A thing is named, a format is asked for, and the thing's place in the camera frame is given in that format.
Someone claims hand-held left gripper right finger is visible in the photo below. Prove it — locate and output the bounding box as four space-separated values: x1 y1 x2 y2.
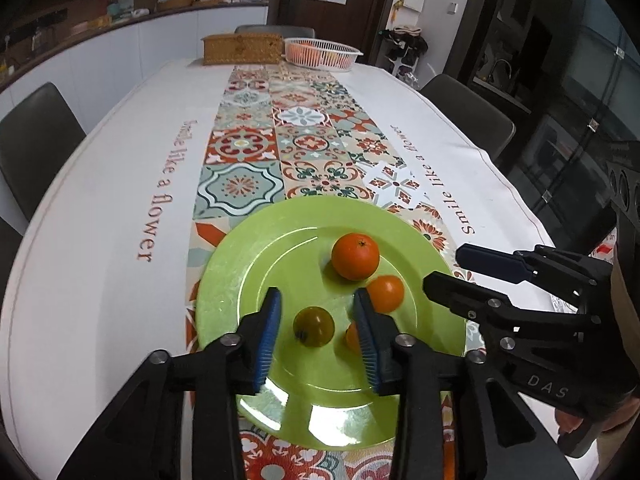
353 288 581 480

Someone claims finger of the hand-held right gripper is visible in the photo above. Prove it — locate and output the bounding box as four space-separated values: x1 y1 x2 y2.
422 270 603 358
456 242 615 302

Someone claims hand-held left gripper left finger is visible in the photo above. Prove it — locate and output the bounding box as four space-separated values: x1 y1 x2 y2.
55 287 283 480

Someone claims dark green round fruit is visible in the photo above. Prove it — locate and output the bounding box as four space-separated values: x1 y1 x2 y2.
292 306 335 347

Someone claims green plate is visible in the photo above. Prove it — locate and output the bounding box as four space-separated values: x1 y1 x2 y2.
196 196 473 448

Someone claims person's right hand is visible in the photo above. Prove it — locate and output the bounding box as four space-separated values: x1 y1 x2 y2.
555 407 586 436

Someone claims large orange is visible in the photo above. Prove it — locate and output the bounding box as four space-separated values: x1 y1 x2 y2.
331 232 381 281

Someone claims grey dining chair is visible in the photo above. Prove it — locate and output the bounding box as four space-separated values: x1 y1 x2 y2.
0 82 87 236
419 74 516 161
235 25 317 41

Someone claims white patterned tablecloth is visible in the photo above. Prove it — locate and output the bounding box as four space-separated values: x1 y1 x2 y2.
0 52 616 480

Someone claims white plastic basket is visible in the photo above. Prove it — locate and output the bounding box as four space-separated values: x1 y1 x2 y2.
283 37 363 72

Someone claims orange fruit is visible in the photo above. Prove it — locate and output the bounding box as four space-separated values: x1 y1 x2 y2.
289 45 323 64

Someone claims wooden door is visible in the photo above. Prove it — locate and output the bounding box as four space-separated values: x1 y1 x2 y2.
265 0 401 56

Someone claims woven wicker box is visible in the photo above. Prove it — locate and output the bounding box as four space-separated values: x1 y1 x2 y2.
201 33 285 66

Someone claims white counter cabinet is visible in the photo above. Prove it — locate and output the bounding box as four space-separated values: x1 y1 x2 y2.
0 2 268 136

